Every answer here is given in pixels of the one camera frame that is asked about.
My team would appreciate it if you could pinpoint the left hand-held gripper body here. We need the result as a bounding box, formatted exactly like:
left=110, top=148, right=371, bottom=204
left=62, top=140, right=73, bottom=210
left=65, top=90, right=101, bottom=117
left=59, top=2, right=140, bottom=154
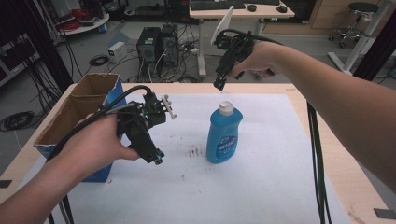
left=116, top=91, right=177, bottom=157

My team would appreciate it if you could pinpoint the small white device box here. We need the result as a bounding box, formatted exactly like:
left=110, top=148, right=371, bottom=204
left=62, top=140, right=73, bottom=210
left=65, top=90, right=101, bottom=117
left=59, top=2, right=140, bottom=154
left=106, top=41, right=127, bottom=63

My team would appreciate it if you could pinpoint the person's left hand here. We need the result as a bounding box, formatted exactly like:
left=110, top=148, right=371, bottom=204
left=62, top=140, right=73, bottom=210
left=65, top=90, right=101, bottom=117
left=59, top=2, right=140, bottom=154
left=57, top=112, right=141, bottom=185

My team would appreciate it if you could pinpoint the black computer tower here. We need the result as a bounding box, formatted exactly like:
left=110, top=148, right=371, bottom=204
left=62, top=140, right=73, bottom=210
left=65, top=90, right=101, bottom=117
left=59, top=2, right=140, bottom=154
left=160, top=23, right=179, bottom=63
left=135, top=26, right=162, bottom=65

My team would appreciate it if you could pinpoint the wooden desk with white legs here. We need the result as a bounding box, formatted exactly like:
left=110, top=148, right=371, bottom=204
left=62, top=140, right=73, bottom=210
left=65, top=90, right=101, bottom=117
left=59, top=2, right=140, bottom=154
left=188, top=0, right=296, bottom=77

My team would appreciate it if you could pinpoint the blue cardboard box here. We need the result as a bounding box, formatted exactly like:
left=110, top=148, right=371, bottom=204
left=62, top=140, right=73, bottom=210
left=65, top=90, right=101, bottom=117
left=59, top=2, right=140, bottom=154
left=33, top=72, right=128, bottom=184

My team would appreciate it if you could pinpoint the red cable bundle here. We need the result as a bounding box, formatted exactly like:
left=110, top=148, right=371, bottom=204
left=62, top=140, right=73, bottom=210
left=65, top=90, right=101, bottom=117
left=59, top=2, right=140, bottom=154
left=59, top=8, right=92, bottom=32

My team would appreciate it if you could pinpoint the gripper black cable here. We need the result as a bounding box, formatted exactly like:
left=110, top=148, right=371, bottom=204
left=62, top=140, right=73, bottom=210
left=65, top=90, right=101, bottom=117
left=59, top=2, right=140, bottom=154
left=222, top=28, right=332, bottom=224
left=46, top=84, right=153, bottom=224

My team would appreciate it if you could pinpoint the large black cable coil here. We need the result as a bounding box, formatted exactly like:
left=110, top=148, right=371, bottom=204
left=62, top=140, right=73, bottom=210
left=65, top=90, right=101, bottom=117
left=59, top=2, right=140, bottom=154
left=0, top=110, right=35, bottom=133

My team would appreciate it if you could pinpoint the round white table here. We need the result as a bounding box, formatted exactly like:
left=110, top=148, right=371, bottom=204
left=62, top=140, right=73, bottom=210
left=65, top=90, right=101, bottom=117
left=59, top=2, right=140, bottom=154
left=57, top=12, right=111, bottom=36

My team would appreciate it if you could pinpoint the small black cable coil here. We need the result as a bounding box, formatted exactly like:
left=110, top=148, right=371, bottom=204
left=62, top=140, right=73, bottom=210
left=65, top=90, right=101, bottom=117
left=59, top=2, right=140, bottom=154
left=89, top=54, right=110, bottom=67

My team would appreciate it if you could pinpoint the blue detergent bottle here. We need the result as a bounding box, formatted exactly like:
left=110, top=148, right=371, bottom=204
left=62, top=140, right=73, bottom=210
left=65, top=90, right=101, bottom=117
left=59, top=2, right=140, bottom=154
left=205, top=100, right=244, bottom=165

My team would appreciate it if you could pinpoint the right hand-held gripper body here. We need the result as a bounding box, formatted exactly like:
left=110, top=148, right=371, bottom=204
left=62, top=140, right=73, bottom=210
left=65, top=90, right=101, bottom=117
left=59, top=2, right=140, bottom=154
left=210, top=5, right=256, bottom=79

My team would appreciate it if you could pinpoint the white metal stand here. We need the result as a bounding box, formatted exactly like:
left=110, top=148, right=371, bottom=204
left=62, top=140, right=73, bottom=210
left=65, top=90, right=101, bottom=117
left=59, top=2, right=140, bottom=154
left=327, top=0, right=396, bottom=77

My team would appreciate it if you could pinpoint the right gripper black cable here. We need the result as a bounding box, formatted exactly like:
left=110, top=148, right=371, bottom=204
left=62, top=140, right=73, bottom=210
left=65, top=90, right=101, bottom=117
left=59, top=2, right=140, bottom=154
left=222, top=28, right=332, bottom=224

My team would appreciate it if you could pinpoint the person's right hand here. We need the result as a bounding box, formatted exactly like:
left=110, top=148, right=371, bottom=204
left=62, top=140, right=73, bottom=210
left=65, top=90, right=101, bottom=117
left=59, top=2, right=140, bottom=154
left=228, top=40, right=283, bottom=79

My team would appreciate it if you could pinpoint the black stool with chrome base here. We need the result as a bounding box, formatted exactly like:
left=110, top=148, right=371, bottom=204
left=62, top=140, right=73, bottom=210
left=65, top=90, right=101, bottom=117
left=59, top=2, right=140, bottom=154
left=328, top=2, right=381, bottom=49

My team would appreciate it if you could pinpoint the black keyboard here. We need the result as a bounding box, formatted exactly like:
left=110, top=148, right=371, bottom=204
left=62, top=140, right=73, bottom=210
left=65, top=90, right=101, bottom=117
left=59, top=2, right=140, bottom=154
left=245, top=0, right=281, bottom=7
left=190, top=0, right=247, bottom=11

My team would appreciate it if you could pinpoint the white power strip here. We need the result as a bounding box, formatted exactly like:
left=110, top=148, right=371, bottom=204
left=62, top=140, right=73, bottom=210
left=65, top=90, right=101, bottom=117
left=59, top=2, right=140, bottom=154
left=183, top=41, right=201, bottom=56

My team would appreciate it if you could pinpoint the white foam mat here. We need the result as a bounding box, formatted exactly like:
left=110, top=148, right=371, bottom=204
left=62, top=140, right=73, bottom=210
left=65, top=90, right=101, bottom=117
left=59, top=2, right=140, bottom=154
left=17, top=92, right=353, bottom=224

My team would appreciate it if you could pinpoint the gray equipment cabinet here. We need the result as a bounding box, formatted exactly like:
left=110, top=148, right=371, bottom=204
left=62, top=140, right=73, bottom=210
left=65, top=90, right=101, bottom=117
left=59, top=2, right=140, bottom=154
left=0, top=33, right=42, bottom=89

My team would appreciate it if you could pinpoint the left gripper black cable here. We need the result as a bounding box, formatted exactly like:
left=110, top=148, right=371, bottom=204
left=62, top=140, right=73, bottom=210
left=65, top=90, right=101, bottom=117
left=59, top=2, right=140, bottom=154
left=46, top=84, right=153, bottom=224

